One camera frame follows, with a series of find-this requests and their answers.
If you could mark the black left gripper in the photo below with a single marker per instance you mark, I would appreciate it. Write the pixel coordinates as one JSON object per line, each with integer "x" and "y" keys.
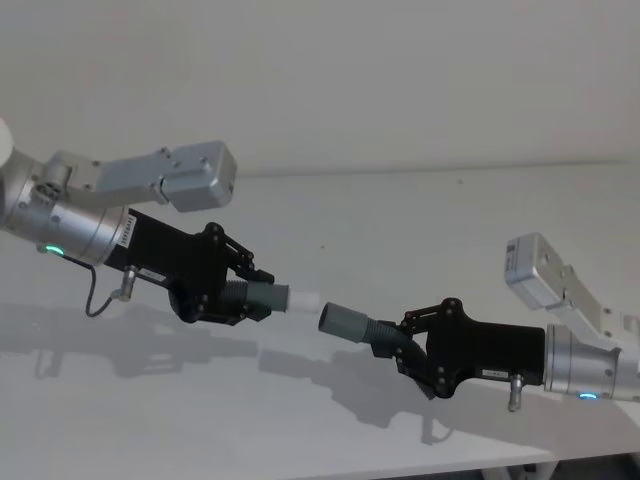
{"x": 185, "y": 265}

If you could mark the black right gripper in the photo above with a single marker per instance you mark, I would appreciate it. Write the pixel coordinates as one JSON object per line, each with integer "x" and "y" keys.
{"x": 480, "y": 350}

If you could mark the grey connector with white tip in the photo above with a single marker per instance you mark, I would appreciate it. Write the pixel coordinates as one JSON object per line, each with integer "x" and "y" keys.
{"x": 267, "y": 295}

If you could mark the white table cloth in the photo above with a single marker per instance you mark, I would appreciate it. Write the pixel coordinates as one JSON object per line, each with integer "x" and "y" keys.
{"x": 320, "y": 410}

